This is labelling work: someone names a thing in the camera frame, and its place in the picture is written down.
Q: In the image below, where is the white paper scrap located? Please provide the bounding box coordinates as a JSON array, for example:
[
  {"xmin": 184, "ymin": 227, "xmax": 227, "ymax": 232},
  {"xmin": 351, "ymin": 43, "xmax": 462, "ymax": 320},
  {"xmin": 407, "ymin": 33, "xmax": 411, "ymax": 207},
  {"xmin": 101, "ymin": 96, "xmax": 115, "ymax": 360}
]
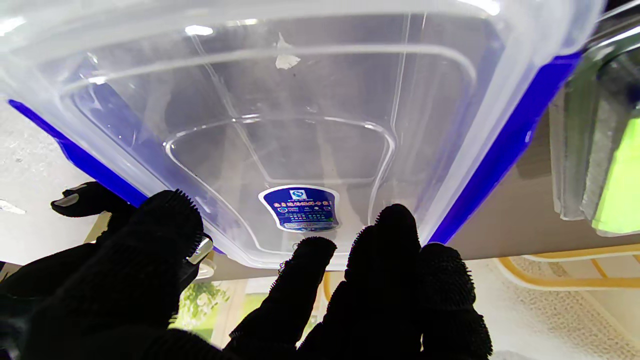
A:
[{"xmin": 275, "ymin": 32, "xmax": 302, "ymax": 71}]

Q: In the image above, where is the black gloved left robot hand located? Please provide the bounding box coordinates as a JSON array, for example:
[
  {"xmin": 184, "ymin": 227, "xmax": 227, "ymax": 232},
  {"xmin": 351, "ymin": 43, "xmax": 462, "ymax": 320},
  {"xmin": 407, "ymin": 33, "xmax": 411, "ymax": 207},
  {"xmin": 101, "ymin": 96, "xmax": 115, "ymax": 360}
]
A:
[{"xmin": 17, "ymin": 189, "xmax": 493, "ymax": 360}]

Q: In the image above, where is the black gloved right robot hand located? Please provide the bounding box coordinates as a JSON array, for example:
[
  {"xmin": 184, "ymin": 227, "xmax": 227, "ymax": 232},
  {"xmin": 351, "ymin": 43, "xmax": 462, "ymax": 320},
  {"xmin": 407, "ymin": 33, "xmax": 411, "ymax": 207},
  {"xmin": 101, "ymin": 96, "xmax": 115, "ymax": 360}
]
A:
[{"xmin": 0, "ymin": 181, "xmax": 215, "ymax": 360}]

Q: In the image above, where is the clear lid with green sheet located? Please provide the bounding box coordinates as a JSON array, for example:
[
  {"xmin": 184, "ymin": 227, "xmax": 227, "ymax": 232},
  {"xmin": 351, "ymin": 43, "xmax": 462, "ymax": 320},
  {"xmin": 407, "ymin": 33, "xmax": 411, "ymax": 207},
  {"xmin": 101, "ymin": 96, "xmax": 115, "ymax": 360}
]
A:
[{"xmin": 547, "ymin": 0, "xmax": 640, "ymax": 238}]

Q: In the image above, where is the clear container with blue clips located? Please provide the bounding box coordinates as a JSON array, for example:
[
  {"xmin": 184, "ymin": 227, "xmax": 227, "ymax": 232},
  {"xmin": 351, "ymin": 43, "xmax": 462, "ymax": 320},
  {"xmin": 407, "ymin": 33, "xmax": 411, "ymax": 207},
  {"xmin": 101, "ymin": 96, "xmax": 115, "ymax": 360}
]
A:
[{"xmin": 7, "ymin": 50, "xmax": 583, "ymax": 253}]

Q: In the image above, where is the clear lid with blue sticker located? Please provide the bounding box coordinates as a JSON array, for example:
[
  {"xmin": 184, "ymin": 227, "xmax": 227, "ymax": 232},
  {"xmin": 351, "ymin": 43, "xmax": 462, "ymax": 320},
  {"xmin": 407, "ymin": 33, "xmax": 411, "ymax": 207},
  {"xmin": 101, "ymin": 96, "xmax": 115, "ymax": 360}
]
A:
[{"xmin": 0, "ymin": 0, "xmax": 606, "ymax": 270}]

